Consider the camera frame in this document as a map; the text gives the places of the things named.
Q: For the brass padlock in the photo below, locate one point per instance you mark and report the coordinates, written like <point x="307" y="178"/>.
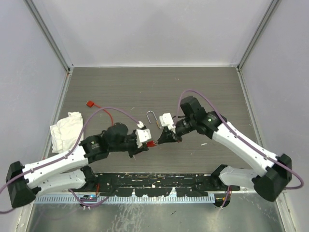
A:
<point x="155" y="117"/>

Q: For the slotted cable duct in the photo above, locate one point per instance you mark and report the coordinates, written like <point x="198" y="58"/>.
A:
<point x="69" y="199"/>

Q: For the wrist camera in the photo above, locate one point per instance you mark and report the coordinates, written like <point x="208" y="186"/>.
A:
<point x="166" y="121"/>
<point x="143" y="134"/>

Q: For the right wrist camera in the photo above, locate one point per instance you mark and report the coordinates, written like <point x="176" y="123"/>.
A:
<point x="166" y="121"/>

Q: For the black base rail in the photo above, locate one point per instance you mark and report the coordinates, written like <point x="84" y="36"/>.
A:
<point x="155" y="185"/>

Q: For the white cloth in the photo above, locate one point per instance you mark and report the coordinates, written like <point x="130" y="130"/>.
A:
<point x="66" y="132"/>

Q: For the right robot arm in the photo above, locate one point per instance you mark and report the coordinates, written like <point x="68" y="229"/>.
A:
<point x="269" y="173"/>

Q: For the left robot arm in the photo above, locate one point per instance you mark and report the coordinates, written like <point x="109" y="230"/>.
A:
<point x="70" y="169"/>

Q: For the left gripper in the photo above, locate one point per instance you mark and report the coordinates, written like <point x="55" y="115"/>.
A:
<point x="135" y="149"/>

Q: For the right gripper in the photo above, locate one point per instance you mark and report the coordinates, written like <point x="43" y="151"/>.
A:
<point x="168" y="136"/>

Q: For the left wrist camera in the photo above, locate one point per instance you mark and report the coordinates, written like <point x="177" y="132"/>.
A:
<point x="143" y="134"/>

